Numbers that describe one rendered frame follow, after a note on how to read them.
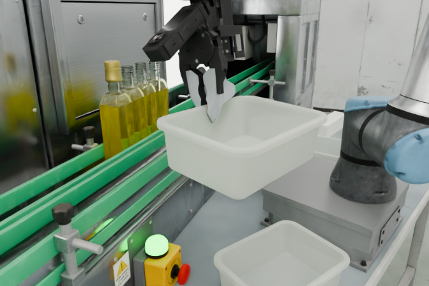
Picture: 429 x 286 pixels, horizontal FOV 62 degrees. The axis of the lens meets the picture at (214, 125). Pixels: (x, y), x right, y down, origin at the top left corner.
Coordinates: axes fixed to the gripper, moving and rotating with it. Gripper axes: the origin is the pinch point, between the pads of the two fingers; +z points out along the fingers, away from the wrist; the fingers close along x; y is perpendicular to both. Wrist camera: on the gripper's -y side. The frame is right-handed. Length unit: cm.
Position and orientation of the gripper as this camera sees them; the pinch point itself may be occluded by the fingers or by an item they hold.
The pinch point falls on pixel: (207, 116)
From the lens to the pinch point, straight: 58.2
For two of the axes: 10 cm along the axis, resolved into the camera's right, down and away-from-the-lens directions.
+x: -7.5, -0.4, 6.6
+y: 6.5, -2.3, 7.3
